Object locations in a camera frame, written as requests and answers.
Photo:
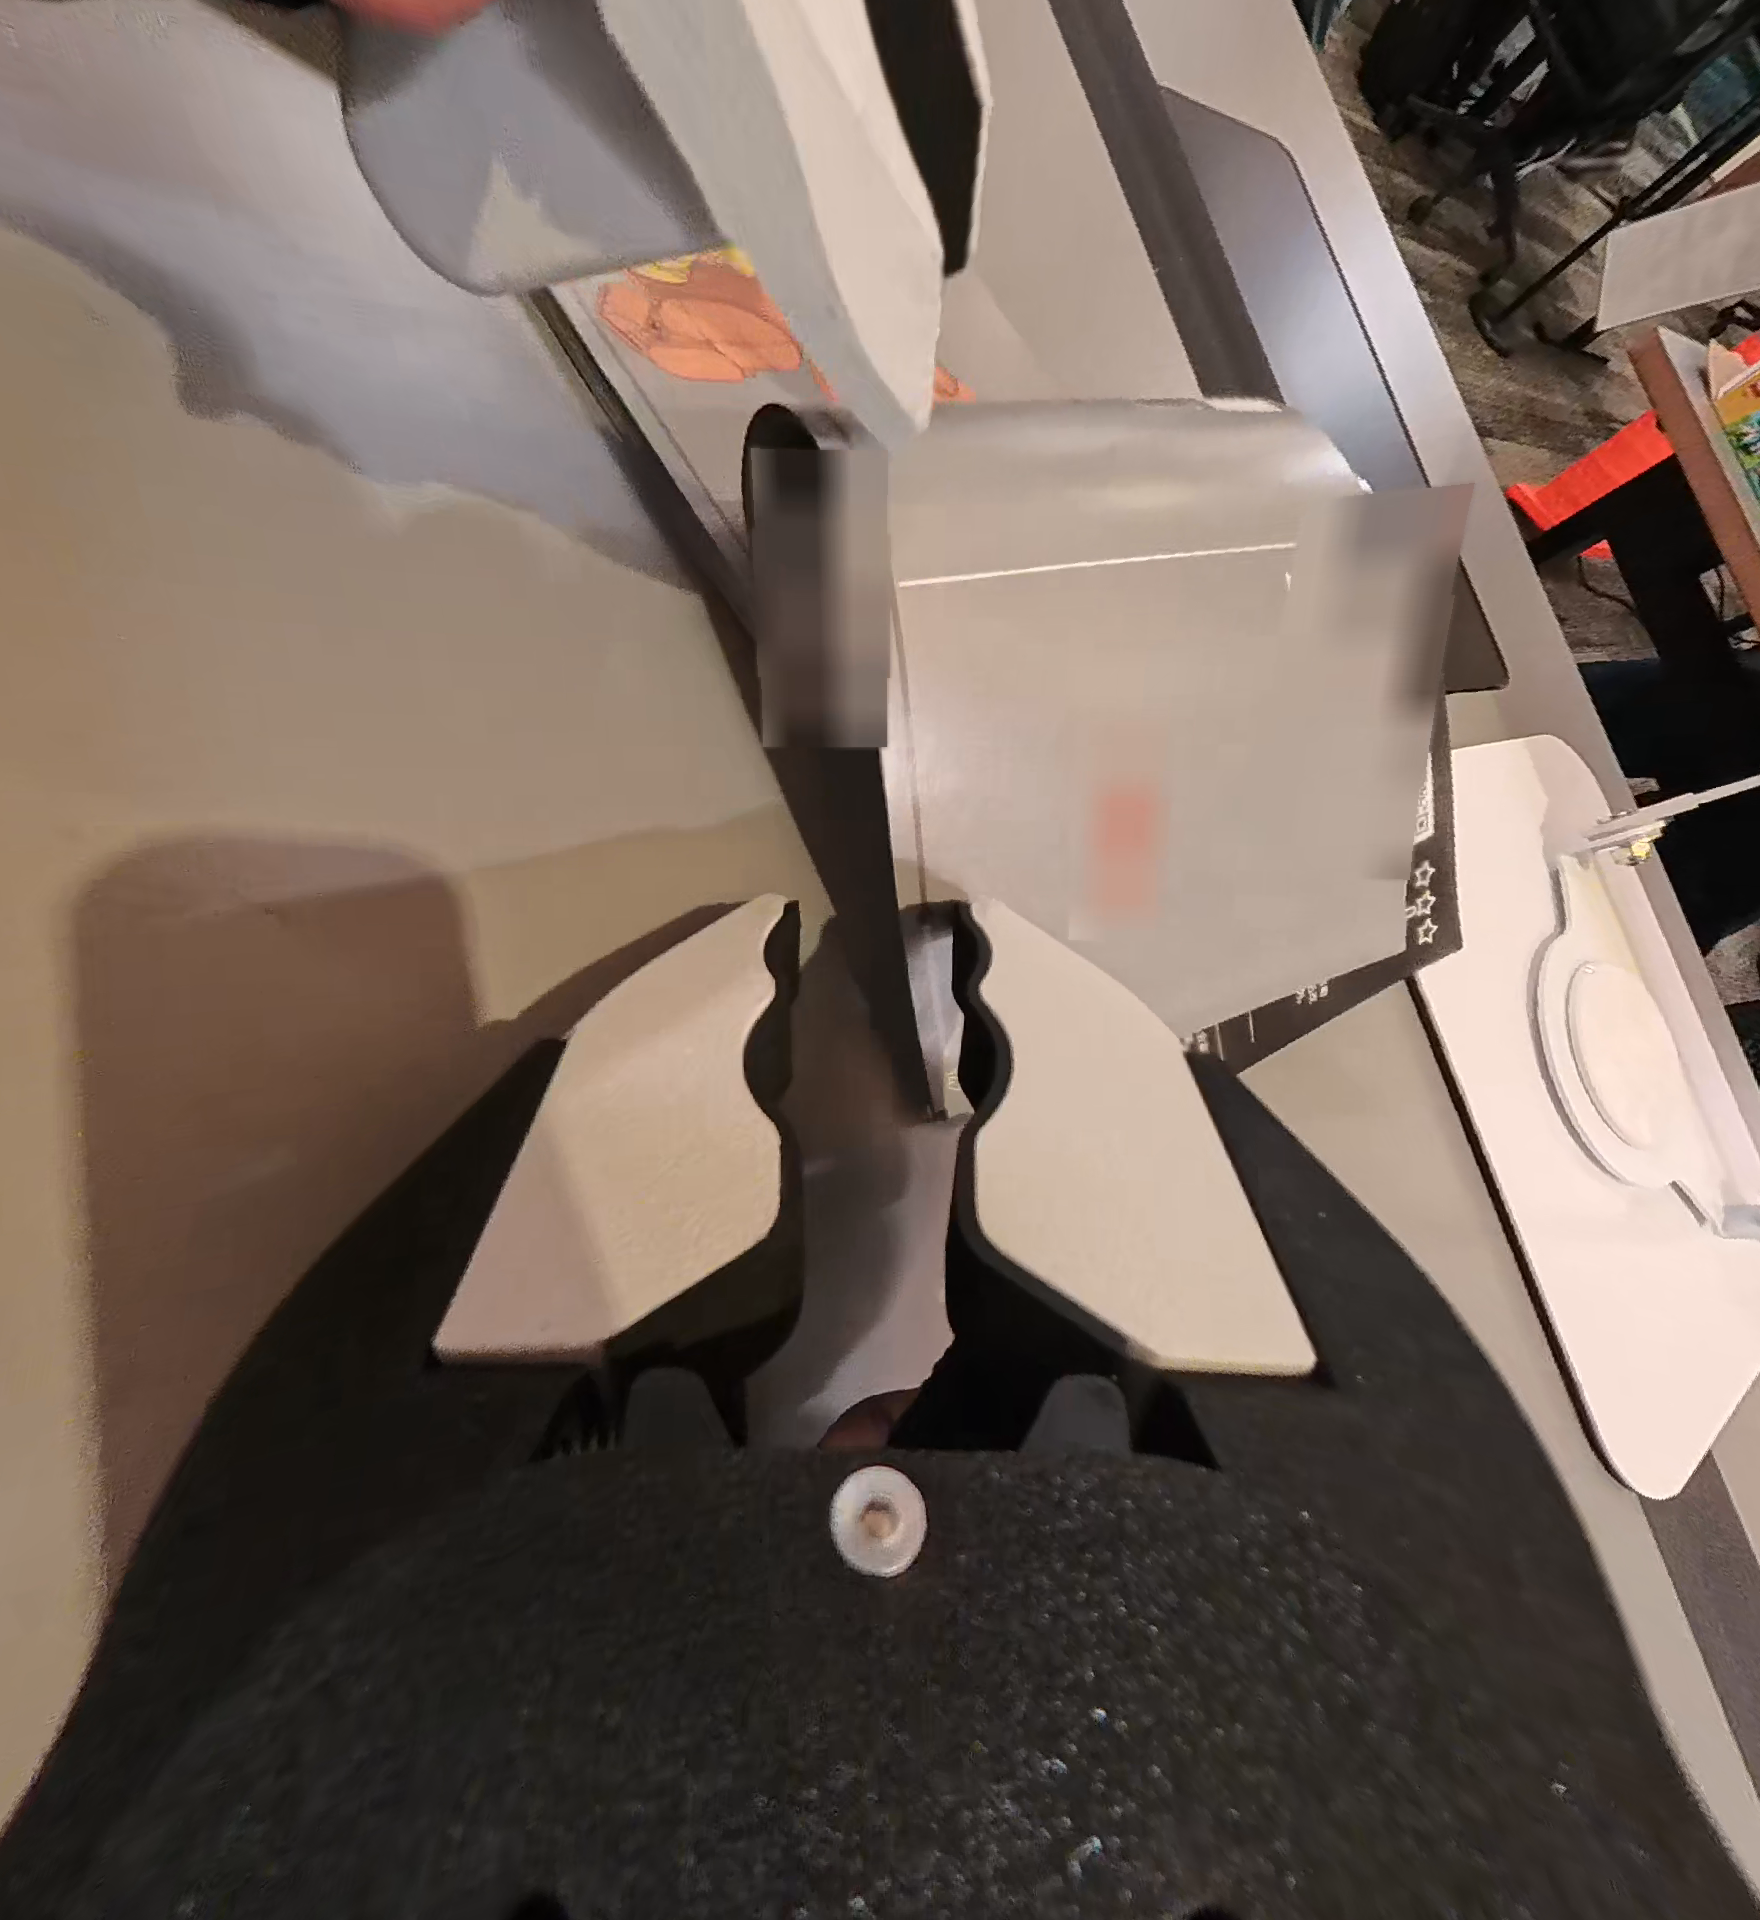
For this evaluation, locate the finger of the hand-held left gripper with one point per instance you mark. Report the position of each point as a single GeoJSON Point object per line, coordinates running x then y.
{"type": "Point", "coordinates": [507, 152]}
{"type": "Point", "coordinates": [808, 181]}

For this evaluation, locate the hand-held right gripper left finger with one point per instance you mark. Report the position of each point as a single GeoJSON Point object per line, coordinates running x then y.
{"type": "Point", "coordinates": [626, 1200]}

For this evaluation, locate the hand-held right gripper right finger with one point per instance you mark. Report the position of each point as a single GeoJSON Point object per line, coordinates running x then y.
{"type": "Point", "coordinates": [1136, 1200]}

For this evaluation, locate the brick instruction booklet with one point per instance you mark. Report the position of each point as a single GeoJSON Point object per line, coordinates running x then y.
{"type": "Point", "coordinates": [701, 315]}

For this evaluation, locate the grey desk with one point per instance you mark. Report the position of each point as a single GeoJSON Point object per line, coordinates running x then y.
{"type": "Point", "coordinates": [281, 660]}

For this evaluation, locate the curled grey instruction booklet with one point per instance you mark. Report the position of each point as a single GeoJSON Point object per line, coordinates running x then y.
{"type": "Point", "coordinates": [1317, 271]}

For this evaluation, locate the black office chair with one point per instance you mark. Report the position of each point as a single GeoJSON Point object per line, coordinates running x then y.
{"type": "Point", "coordinates": [1557, 121]}

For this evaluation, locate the red-orange floor object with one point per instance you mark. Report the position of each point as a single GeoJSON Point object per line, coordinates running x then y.
{"type": "Point", "coordinates": [1591, 466]}

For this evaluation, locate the white board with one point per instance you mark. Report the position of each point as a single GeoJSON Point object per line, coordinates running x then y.
{"type": "Point", "coordinates": [1721, 265]}

